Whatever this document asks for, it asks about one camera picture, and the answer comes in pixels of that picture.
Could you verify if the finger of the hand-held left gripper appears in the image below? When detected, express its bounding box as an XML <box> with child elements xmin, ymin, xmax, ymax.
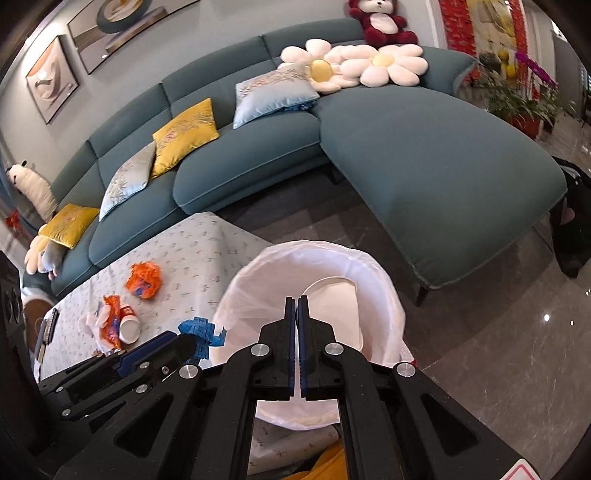
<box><xmin>37</xmin><ymin>331</ymin><xmax>199</xmax><ymax>396</ymax></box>
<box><xmin>60</xmin><ymin>364</ymin><xmax>179</xmax><ymax>422</ymax></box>

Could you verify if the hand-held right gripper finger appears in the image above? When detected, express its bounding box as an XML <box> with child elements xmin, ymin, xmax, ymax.
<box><xmin>55</xmin><ymin>298</ymin><xmax>297</xmax><ymax>480</ymax></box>
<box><xmin>298</xmin><ymin>295</ymin><xmax>527</xmax><ymax>480</ymax></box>

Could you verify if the white paper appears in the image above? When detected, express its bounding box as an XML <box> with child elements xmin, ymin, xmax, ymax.
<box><xmin>76</xmin><ymin>311</ymin><xmax>109</xmax><ymax>335</ymax></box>

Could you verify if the blue wrapper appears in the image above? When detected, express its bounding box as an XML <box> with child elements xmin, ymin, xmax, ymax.
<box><xmin>178</xmin><ymin>316</ymin><xmax>229</xmax><ymax>361</ymax></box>

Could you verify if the trash bin with white bag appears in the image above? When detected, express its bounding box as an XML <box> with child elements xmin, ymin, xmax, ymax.
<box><xmin>213</xmin><ymin>240</ymin><xmax>414</xmax><ymax>432</ymax></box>

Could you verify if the red and white paper cup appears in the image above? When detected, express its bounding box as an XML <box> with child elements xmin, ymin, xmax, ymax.
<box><xmin>117</xmin><ymin>305</ymin><xmax>143</xmax><ymax>344</ymax></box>

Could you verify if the orange and white crumpled packet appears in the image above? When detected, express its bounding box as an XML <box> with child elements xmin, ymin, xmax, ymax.
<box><xmin>99</xmin><ymin>295</ymin><xmax>123</xmax><ymax>352</ymax></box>

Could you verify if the black remote control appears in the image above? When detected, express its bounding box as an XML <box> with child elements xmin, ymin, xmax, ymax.
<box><xmin>34</xmin><ymin>308</ymin><xmax>60</xmax><ymax>358</ymax></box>

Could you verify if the brown rounded object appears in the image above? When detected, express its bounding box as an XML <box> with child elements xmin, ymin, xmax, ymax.
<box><xmin>22</xmin><ymin>298</ymin><xmax>56</xmax><ymax>354</ymax></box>

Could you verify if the floral patterned tablecloth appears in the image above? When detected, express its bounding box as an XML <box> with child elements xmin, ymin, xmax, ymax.
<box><xmin>28</xmin><ymin>211</ymin><xmax>345</xmax><ymax>478</ymax></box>

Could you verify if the yellow cloth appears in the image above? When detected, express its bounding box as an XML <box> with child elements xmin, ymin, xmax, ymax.
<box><xmin>307</xmin><ymin>445</ymin><xmax>347</xmax><ymax>480</ymax></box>

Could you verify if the white and grey plush toy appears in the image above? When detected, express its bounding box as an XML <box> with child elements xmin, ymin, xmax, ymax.
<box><xmin>25</xmin><ymin>235</ymin><xmax>63</xmax><ymax>280</ymax></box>

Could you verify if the yellow embroidered cushion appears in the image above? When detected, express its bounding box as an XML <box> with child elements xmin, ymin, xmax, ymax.
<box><xmin>38</xmin><ymin>203</ymin><xmax>100</xmax><ymax>250</ymax></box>
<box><xmin>151</xmin><ymin>98</ymin><xmax>220</xmax><ymax>180</ymax></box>

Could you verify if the light blue embroidered cushion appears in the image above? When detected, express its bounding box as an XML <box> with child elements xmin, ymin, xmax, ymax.
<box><xmin>232</xmin><ymin>62</ymin><xmax>320</xmax><ymax>130</ymax></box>
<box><xmin>98</xmin><ymin>141</ymin><xmax>157</xmax><ymax>222</ymax></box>

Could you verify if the long white plush toy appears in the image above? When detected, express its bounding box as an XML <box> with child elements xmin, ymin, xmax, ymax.
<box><xmin>7</xmin><ymin>159</ymin><xmax>58</xmax><ymax>222</ymax></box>

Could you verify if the teal sectional sofa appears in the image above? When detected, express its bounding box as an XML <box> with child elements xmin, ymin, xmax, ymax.
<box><xmin>21</xmin><ymin>18</ymin><xmax>568</xmax><ymax>308</ymax></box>

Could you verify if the white flower shaped cushion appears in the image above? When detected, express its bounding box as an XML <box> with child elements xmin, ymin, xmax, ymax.
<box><xmin>342</xmin><ymin>44</ymin><xmax>430</xmax><ymax>88</ymax></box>
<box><xmin>281</xmin><ymin>39</ymin><xmax>358</xmax><ymax>95</ymax></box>

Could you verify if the black bag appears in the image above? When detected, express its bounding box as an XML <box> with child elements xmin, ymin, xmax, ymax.
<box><xmin>549</xmin><ymin>157</ymin><xmax>591</xmax><ymax>280</ymax></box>

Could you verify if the potted green plant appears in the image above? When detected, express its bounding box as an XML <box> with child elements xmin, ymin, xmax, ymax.
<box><xmin>475</xmin><ymin>51</ymin><xmax>561</xmax><ymax>139</ymax></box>

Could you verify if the red and white teddy bear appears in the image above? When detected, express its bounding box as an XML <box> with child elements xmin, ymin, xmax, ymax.
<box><xmin>347</xmin><ymin>0</ymin><xmax>419</xmax><ymax>48</ymax></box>

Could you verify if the purple orchid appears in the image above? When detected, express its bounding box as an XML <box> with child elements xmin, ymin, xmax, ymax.
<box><xmin>515</xmin><ymin>51</ymin><xmax>559</xmax><ymax>88</ymax></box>

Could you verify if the framed abstract wall painting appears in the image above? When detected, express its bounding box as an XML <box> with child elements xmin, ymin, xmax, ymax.
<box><xmin>25</xmin><ymin>36</ymin><xmax>80</xmax><ymax>124</ymax></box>

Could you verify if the wide framed wall painting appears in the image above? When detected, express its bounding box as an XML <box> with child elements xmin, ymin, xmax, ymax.
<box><xmin>67</xmin><ymin>0</ymin><xmax>204</xmax><ymax>75</ymax></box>

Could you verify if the red wall decoration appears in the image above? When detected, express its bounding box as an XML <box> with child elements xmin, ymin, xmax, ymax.
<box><xmin>438</xmin><ymin>0</ymin><xmax>476</xmax><ymax>52</ymax></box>

